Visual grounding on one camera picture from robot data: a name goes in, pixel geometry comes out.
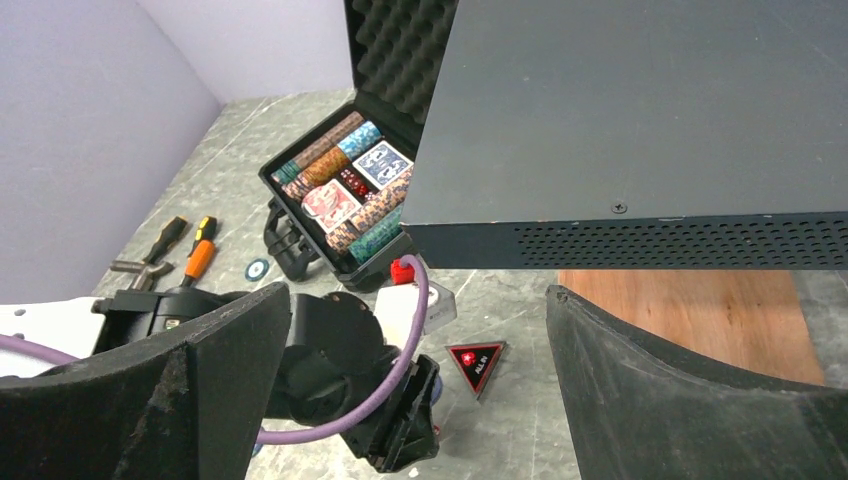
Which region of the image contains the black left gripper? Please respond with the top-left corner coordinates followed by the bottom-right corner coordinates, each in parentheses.
top-left (92, 287), bottom-right (439, 473)

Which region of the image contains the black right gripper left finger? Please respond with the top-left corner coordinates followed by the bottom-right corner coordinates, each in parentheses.
top-left (1, 282), bottom-right (291, 479)

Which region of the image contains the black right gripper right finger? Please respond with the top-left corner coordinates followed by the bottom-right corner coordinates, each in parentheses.
top-left (546, 285), bottom-right (847, 479)

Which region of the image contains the red black all-in triangle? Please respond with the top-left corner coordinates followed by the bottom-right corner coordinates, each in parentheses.
top-left (445, 340), bottom-right (508, 400)

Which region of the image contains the black poker set case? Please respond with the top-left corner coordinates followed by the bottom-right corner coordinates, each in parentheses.
top-left (259, 1), bottom-right (457, 292)

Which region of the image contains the teal poker chip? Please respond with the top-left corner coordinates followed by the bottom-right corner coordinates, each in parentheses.
top-left (244, 258), bottom-right (270, 282)

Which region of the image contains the grey metal pipe fitting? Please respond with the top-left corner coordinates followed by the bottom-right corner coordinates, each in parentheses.
top-left (110, 260), bottom-right (174, 291)

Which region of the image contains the green chip stack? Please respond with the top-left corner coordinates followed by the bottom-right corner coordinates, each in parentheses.
top-left (349, 205), bottom-right (403, 264)

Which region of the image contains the wooden board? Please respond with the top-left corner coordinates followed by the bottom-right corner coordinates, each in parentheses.
top-left (558, 270), bottom-right (824, 385)

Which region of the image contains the red playing card deck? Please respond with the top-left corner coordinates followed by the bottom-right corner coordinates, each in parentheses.
top-left (301, 179), bottom-right (362, 233)

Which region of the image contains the brown blue chip row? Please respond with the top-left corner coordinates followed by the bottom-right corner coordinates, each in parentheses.
top-left (326, 166), bottom-right (414, 254)

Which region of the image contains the brown grey chip row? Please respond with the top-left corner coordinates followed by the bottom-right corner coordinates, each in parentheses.
top-left (271, 112), bottom-right (365, 185)

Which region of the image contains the orange yellow chip stack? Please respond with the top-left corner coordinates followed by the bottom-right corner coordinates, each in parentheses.
top-left (283, 146), bottom-right (351, 201)

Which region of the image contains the blue playing card deck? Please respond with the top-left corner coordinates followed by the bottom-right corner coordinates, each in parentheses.
top-left (352, 140), bottom-right (413, 189)

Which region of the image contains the light blue chip stack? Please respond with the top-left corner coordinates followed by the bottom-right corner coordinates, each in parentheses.
top-left (337, 121), bottom-right (382, 160)

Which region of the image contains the dark teal rack server box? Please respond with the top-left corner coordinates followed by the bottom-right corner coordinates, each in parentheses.
top-left (401, 1), bottom-right (847, 270)

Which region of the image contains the orange black handled screwdriver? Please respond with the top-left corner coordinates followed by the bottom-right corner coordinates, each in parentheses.
top-left (180, 216), bottom-right (218, 287)

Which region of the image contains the black yellow handled screwdriver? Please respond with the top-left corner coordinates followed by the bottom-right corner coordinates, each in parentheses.
top-left (142, 216), bottom-right (189, 265)

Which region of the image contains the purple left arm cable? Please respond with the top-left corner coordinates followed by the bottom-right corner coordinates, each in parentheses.
top-left (0, 254), bottom-right (431, 446)

